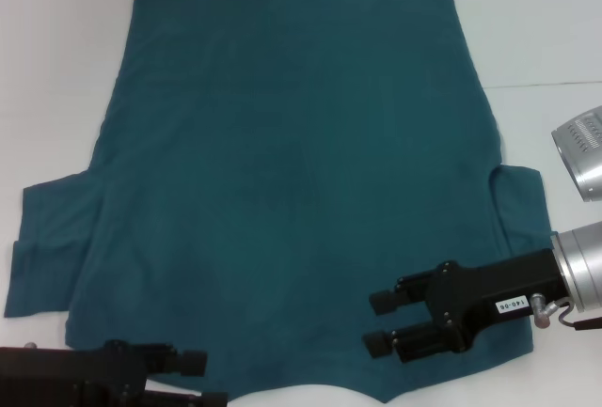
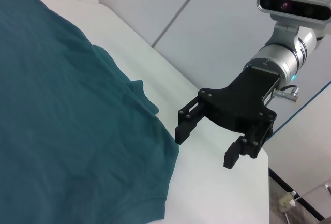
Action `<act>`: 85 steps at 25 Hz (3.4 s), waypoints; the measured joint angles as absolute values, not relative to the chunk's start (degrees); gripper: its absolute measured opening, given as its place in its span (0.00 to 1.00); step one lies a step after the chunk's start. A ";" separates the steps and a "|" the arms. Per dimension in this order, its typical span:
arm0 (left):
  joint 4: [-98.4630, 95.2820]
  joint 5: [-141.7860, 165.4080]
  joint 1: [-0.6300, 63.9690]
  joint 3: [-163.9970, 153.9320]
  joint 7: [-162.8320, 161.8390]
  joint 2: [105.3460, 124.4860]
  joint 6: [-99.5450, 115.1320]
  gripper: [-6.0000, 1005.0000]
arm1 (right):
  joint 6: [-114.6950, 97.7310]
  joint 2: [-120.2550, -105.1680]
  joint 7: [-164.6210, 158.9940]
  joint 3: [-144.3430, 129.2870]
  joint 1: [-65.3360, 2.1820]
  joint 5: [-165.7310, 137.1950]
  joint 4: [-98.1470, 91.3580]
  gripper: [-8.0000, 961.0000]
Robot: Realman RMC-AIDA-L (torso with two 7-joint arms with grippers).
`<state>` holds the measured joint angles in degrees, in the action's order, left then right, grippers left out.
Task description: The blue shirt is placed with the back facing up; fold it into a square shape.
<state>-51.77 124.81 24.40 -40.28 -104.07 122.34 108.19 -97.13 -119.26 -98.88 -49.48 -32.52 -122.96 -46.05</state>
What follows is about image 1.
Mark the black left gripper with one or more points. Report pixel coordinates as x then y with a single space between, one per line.
70 379

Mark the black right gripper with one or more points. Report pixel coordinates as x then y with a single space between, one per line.
489 294

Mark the teal blue t-shirt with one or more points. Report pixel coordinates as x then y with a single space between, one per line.
282 144

